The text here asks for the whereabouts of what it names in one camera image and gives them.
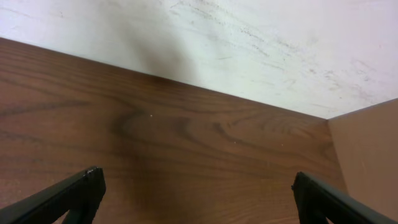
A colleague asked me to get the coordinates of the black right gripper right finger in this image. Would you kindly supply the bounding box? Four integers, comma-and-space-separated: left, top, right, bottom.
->
292, 172, 397, 224

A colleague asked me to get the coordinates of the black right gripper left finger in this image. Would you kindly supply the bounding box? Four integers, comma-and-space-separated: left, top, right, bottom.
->
1, 166, 106, 224

